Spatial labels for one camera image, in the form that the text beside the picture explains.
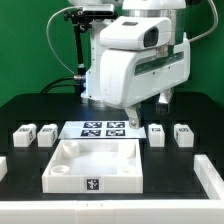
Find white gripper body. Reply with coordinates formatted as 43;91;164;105
100;40;190;109

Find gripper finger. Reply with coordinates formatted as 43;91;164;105
125;105;140;129
156;89;173;115

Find white square tabletop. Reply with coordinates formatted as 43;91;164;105
42;139;143;193

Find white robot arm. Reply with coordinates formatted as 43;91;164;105
68;0;190;129

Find white marker sheet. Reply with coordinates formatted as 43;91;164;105
59;121;146;139

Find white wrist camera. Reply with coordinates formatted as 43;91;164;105
100;16;171;50

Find black camera stand pole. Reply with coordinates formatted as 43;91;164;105
64;10;92;93

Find black camera on stand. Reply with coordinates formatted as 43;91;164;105
83;4;115;16

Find black cables at base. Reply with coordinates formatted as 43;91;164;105
40;75;83;94

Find grey camera cable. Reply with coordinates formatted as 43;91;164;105
46;5;84;76

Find white obstacle wall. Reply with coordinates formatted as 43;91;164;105
0;155;224;224

